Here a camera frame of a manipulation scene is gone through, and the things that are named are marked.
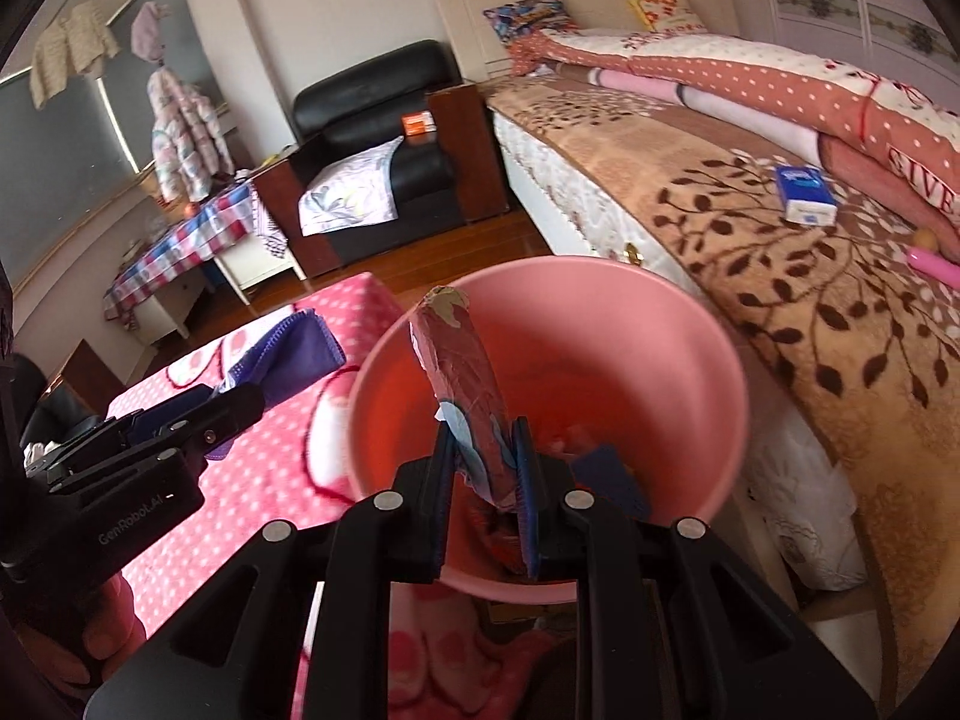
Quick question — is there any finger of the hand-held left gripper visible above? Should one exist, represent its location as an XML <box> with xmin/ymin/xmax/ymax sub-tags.
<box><xmin>154</xmin><ymin>384</ymin><xmax>265</xmax><ymax>464</ymax></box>
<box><xmin>46</xmin><ymin>386</ymin><xmax>226</xmax><ymax>492</ymax></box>

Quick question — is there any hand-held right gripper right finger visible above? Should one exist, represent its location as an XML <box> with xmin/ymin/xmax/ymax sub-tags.
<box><xmin>510</xmin><ymin>416</ymin><xmax>878</xmax><ymax>720</ymax></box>

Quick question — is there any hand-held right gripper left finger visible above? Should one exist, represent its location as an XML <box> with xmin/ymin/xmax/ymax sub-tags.
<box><xmin>84</xmin><ymin>420</ymin><xmax>460</xmax><ymax>720</ymax></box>

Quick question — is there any purple cloth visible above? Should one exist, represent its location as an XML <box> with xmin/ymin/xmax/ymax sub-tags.
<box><xmin>202</xmin><ymin>309</ymin><xmax>347</xmax><ymax>462</ymax></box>

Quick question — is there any brown wrapper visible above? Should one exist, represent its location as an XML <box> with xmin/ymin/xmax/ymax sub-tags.
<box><xmin>409</xmin><ymin>286</ymin><xmax>526</xmax><ymax>515</ymax></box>

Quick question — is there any pink bucket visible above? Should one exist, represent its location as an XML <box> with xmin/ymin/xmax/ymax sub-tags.
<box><xmin>349</xmin><ymin>256</ymin><xmax>751</xmax><ymax>605</ymax></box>

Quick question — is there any person's left hand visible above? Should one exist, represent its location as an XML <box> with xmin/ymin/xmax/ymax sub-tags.
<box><xmin>45</xmin><ymin>577</ymin><xmax>147</xmax><ymax>700</ymax></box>

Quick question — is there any brown wooden side cabinet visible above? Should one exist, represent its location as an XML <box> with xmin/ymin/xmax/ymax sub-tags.
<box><xmin>426</xmin><ymin>82</ymin><xmax>518</xmax><ymax>224</ymax></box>
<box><xmin>45</xmin><ymin>337</ymin><xmax>128</xmax><ymax>413</ymax></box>
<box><xmin>247</xmin><ymin>142</ymin><xmax>346</xmax><ymax>278</ymax></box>

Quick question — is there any pink printed blanket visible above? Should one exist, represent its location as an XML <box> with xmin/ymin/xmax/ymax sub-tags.
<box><xmin>105</xmin><ymin>270</ymin><xmax>556</xmax><ymax>720</ymax></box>

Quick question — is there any black leather sofa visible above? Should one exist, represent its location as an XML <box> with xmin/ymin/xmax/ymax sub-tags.
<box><xmin>15</xmin><ymin>352</ymin><xmax>106</xmax><ymax>458</ymax></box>

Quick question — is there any plaid-covered side table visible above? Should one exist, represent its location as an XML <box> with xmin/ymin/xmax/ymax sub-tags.
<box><xmin>103</xmin><ymin>178</ymin><xmax>290</xmax><ymax>331</ymax></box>

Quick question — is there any white table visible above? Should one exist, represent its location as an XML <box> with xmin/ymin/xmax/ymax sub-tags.
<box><xmin>135</xmin><ymin>225</ymin><xmax>308</xmax><ymax>346</ymax></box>

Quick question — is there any grey window blind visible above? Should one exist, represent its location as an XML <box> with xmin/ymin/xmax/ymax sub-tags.
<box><xmin>0</xmin><ymin>75</ymin><xmax>140</xmax><ymax>271</ymax></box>
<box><xmin>97</xmin><ymin>0</ymin><xmax>226</xmax><ymax>173</ymax></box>

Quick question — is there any floral pillowcase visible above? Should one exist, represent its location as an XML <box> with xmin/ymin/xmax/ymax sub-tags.
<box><xmin>298</xmin><ymin>136</ymin><xmax>406</xmax><ymax>235</ymax></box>

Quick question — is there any patterned puffy jacket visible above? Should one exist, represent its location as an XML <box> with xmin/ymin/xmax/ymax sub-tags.
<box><xmin>150</xmin><ymin>67</ymin><xmax>235</xmax><ymax>203</ymax></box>

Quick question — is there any white plastic bag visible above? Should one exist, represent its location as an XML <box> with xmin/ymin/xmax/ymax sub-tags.
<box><xmin>742</xmin><ymin>427</ymin><xmax>871</xmax><ymax>593</ymax></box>

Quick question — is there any white bed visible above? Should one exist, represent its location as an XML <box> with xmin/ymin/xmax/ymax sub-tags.
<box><xmin>433</xmin><ymin>0</ymin><xmax>960</xmax><ymax>691</ymax></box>

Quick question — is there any black leather armchair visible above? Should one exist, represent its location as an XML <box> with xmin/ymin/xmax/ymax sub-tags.
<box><xmin>291</xmin><ymin>39</ymin><xmax>470</xmax><ymax>267</ymax></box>

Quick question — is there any brown leaf pattern blanket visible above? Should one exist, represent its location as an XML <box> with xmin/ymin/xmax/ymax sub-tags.
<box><xmin>480</xmin><ymin>75</ymin><xmax>960</xmax><ymax>691</ymax></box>

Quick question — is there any cream knit sweater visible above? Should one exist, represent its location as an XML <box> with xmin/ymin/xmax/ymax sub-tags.
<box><xmin>30</xmin><ymin>1</ymin><xmax>121</xmax><ymax>110</ymax></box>

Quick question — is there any pink hanging garment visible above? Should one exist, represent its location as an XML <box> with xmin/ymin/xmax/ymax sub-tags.
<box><xmin>131</xmin><ymin>1</ymin><xmax>172</xmax><ymax>65</ymax></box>

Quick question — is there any blue tissue pack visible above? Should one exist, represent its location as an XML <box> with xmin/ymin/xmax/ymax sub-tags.
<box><xmin>774</xmin><ymin>163</ymin><xmax>839</xmax><ymax>227</ymax></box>

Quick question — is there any pink plastic toy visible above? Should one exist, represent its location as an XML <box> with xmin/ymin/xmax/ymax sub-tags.
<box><xmin>906</xmin><ymin>231</ymin><xmax>960</xmax><ymax>278</ymax></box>

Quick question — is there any polka dot quilt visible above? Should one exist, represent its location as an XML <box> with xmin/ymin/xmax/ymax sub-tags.
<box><xmin>510</xmin><ymin>26</ymin><xmax>960</xmax><ymax>241</ymax></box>

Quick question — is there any cartoon print pillow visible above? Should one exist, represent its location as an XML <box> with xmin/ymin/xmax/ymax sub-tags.
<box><xmin>482</xmin><ymin>0</ymin><xmax>580</xmax><ymax>42</ymax></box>

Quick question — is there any yellow floral pillow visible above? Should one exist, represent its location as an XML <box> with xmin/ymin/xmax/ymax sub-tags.
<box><xmin>628</xmin><ymin>0</ymin><xmax>710</xmax><ymax>35</ymax></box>

